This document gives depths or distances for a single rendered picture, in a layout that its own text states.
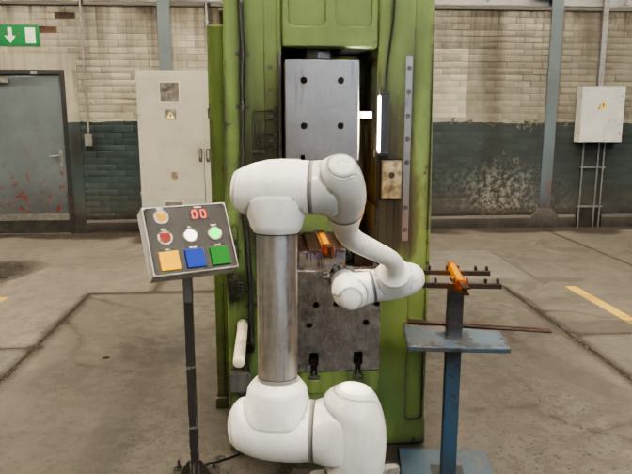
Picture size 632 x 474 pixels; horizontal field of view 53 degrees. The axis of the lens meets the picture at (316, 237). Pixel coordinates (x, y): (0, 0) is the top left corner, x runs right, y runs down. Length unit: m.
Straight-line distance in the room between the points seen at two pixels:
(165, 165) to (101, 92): 1.42
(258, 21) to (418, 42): 0.68
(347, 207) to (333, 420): 0.52
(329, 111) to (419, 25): 0.55
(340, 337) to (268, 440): 1.16
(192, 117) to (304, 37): 5.30
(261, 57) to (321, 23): 0.29
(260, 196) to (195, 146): 6.51
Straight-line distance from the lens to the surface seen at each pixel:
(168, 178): 8.05
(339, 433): 1.59
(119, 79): 8.79
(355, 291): 1.91
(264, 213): 1.48
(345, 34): 2.77
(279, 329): 1.55
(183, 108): 7.98
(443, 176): 8.92
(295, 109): 2.59
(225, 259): 2.49
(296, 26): 2.76
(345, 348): 2.73
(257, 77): 2.73
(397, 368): 3.02
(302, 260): 2.66
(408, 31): 2.82
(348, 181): 1.44
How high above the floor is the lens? 1.54
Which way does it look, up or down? 11 degrees down
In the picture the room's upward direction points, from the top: straight up
